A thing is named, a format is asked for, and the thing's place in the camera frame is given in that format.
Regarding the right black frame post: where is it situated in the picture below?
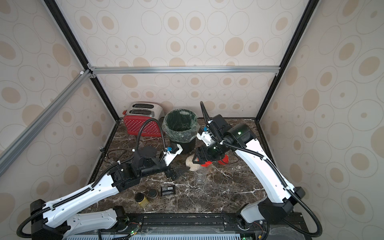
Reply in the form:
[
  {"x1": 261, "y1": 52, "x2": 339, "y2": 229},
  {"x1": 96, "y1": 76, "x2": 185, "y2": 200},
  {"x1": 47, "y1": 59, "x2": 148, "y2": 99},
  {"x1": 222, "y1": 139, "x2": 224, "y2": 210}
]
[{"x1": 255, "y1": 0, "x2": 320, "y2": 123}]

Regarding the left black frame post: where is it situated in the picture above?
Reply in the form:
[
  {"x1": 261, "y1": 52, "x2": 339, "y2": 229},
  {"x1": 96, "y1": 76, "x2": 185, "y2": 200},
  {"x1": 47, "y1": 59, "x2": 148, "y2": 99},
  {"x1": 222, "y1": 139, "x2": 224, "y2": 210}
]
[{"x1": 43, "y1": 0, "x2": 120, "y2": 122}]

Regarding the small black box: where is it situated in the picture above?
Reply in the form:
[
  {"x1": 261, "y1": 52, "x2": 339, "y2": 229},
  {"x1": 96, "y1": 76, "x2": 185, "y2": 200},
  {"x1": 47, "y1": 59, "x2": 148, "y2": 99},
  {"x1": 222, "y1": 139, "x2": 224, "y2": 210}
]
[{"x1": 161, "y1": 185, "x2": 176, "y2": 197}]

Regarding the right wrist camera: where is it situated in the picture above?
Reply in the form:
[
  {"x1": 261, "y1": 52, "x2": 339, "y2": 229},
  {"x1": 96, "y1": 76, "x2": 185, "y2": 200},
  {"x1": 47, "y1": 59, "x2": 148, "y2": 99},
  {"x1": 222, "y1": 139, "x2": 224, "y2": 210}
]
[{"x1": 197, "y1": 115, "x2": 232, "y2": 147}]

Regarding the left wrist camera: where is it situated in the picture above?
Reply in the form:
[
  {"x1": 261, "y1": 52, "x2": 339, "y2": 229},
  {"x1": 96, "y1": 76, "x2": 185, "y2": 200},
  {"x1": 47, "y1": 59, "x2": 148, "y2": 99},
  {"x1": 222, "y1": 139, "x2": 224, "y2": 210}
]
[{"x1": 137, "y1": 143, "x2": 184, "y2": 166}]

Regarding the red-lid oatmeal jar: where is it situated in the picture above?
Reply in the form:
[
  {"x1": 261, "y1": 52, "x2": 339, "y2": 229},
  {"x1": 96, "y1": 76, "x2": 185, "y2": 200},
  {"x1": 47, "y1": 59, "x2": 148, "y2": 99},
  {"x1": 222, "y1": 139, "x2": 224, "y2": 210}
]
[{"x1": 186, "y1": 155, "x2": 209, "y2": 173}]

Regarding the clear oatmeal jar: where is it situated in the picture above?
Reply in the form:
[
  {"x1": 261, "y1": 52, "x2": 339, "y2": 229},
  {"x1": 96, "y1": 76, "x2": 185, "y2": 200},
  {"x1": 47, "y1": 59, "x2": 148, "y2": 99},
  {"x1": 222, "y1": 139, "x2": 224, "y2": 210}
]
[{"x1": 195, "y1": 169, "x2": 208, "y2": 185}]

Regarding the yellow spice jar black lid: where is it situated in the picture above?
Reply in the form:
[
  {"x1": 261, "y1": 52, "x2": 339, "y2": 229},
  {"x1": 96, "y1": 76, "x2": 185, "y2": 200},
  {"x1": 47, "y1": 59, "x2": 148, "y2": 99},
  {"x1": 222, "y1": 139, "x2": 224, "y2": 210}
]
[{"x1": 135, "y1": 193, "x2": 149, "y2": 208}]

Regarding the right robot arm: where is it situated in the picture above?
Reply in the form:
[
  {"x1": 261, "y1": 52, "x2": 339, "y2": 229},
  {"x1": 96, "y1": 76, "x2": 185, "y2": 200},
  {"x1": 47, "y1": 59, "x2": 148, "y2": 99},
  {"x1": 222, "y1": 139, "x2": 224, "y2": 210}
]
[{"x1": 193, "y1": 120, "x2": 323, "y2": 238}]

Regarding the black trash bin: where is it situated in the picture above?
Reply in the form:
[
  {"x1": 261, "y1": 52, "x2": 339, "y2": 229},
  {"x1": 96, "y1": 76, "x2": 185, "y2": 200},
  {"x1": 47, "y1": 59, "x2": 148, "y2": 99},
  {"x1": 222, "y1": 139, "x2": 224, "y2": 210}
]
[{"x1": 180, "y1": 139, "x2": 196, "y2": 154}]

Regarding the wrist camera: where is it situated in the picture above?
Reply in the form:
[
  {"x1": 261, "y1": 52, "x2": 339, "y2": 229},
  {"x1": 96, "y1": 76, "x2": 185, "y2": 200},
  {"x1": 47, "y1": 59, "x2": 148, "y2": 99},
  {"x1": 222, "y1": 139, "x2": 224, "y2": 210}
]
[
  {"x1": 137, "y1": 143, "x2": 184, "y2": 166},
  {"x1": 197, "y1": 115, "x2": 232, "y2": 147}
]

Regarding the black toaster power cable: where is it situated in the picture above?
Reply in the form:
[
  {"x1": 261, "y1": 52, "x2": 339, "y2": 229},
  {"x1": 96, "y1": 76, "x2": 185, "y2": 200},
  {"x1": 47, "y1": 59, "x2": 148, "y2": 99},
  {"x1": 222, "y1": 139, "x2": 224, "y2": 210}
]
[{"x1": 103, "y1": 146, "x2": 136, "y2": 168}]

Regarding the black frame post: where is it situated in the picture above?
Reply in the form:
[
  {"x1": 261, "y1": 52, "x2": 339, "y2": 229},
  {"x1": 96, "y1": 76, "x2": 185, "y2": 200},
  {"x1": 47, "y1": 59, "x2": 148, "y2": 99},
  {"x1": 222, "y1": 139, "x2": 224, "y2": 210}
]
[
  {"x1": 255, "y1": 0, "x2": 320, "y2": 123},
  {"x1": 43, "y1": 0, "x2": 120, "y2": 122}
]

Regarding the red toaster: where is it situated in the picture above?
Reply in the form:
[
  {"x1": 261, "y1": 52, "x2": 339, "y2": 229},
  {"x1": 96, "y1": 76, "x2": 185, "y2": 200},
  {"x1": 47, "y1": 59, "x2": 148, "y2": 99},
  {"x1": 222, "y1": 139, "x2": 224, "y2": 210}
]
[{"x1": 123, "y1": 102, "x2": 165, "y2": 136}]

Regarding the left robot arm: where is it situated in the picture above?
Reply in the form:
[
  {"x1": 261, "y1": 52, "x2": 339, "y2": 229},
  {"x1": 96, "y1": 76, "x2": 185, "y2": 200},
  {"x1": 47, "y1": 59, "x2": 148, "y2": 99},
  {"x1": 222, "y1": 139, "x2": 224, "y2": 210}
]
[{"x1": 17, "y1": 157, "x2": 190, "y2": 240}]

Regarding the left diagonal aluminium rail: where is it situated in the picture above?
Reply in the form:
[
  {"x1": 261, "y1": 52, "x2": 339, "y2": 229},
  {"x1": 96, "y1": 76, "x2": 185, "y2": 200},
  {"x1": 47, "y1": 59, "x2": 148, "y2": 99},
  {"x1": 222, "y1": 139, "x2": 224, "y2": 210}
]
[{"x1": 1, "y1": 70, "x2": 91, "y2": 175}]

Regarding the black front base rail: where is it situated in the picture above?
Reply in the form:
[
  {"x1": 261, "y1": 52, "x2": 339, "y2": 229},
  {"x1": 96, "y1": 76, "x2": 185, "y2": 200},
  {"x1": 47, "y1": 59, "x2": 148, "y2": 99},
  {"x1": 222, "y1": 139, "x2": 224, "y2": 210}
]
[{"x1": 63, "y1": 211, "x2": 309, "y2": 240}]

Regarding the horizontal aluminium rail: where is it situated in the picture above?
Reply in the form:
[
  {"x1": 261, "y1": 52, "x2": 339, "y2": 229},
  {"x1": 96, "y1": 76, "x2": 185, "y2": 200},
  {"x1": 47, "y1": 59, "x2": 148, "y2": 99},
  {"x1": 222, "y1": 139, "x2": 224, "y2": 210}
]
[{"x1": 87, "y1": 66, "x2": 280, "y2": 76}]

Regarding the small red jar lid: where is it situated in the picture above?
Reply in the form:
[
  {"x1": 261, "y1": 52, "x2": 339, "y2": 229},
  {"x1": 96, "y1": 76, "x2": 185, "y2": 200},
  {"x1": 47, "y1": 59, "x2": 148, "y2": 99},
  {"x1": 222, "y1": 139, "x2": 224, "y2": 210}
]
[{"x1": 219, "y1": 155, "x2": 229, "y2": 165}]

